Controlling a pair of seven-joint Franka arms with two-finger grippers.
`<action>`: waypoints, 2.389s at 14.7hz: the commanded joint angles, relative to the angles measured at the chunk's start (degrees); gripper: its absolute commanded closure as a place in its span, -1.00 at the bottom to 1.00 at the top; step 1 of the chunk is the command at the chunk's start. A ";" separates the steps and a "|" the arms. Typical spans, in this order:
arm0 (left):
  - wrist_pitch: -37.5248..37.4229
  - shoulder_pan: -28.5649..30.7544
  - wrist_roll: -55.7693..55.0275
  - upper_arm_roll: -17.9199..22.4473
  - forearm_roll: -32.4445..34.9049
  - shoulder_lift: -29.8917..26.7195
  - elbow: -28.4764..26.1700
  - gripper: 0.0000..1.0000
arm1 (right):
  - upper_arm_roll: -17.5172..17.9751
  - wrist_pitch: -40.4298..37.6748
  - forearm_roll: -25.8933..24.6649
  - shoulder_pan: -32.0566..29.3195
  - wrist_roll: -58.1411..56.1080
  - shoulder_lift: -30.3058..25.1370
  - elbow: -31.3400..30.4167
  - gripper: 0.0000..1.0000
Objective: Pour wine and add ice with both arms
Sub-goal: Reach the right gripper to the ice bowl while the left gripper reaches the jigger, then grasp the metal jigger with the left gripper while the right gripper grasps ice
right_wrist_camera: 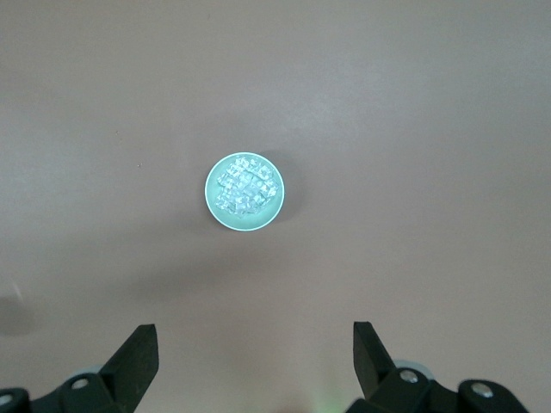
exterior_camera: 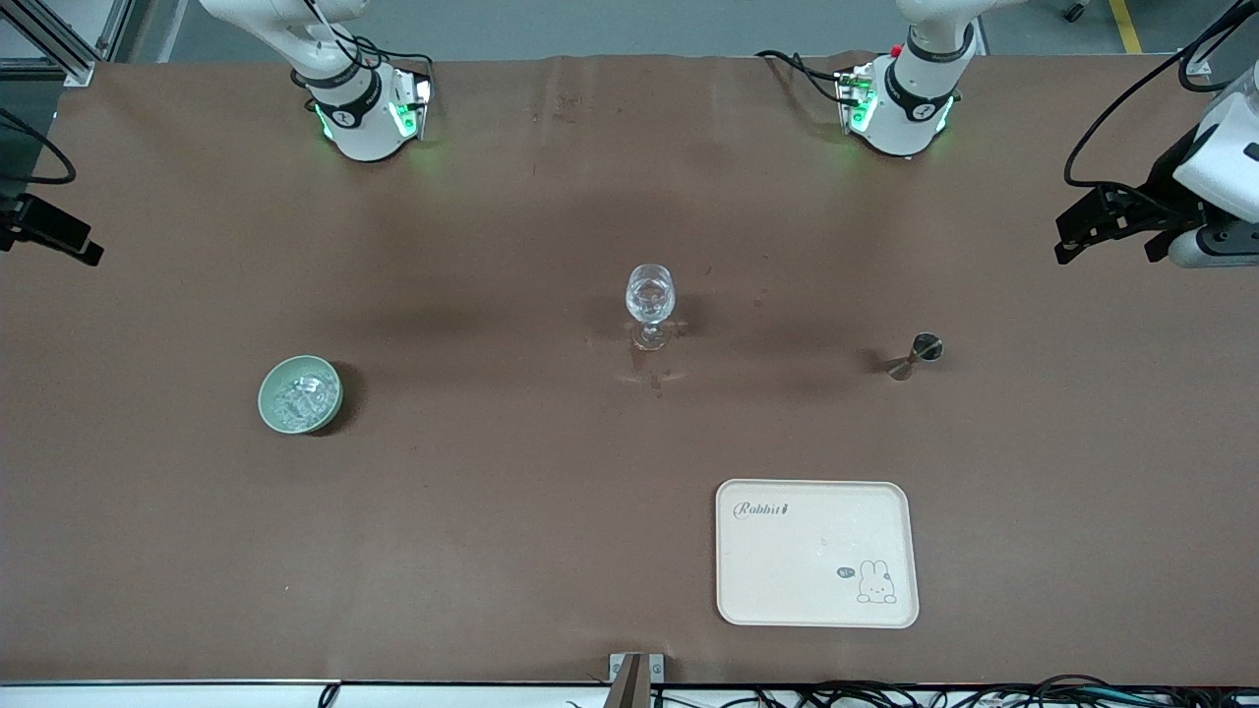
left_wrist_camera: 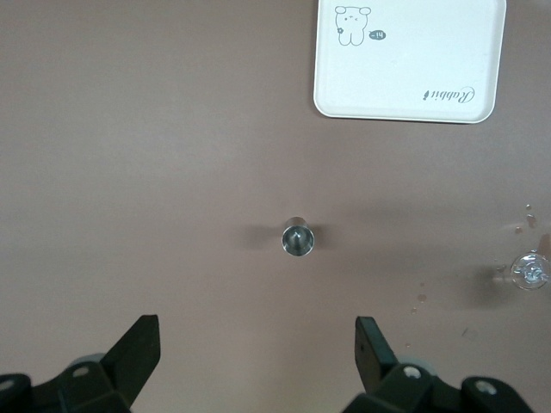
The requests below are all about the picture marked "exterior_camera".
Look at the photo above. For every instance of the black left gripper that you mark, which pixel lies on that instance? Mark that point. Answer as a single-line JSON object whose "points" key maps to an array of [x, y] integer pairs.
{"points": [[1164, 188]]}

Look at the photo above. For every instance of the steel cone jigger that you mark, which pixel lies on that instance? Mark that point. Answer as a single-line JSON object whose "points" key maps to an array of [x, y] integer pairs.
{"points": [[925, 346]]}

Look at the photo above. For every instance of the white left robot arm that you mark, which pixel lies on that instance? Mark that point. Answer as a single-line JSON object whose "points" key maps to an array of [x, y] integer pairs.
{"points": [[910, 108]]}

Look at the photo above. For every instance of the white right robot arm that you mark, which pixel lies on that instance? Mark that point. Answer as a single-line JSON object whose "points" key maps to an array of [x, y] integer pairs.
{"points": [[359, 123]]}

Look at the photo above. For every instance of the pile of clear ice cubes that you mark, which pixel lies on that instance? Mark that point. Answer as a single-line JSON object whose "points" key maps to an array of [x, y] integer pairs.
{"points": [[303, 398]]}

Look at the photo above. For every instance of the clear wine glass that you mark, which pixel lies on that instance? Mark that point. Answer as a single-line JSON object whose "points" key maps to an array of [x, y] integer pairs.
{"points": [[650, 295]]}

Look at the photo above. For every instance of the black caster wheel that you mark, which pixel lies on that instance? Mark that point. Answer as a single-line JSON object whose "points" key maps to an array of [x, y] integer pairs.
{"points": [[1074, 11]]}

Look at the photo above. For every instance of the pale green ceramic bowl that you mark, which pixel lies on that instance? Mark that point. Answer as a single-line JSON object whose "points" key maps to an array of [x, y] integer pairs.
{"points": [[268, 401]]}

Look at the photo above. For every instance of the cream rabbit print tray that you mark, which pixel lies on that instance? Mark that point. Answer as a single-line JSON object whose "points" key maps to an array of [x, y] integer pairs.
{"points": [[797, 580]]}

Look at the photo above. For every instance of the brown table cover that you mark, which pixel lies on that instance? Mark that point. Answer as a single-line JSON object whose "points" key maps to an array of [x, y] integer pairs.
{"points": [[492, 541]]}

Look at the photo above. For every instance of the aluminium frame profile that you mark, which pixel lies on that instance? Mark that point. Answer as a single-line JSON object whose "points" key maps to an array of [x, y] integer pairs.
{"points": [[1200, 64], [69, 49]]}

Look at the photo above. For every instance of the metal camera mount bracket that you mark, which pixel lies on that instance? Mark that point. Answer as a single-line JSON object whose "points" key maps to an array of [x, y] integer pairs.
{"points": [[636, 674]]}

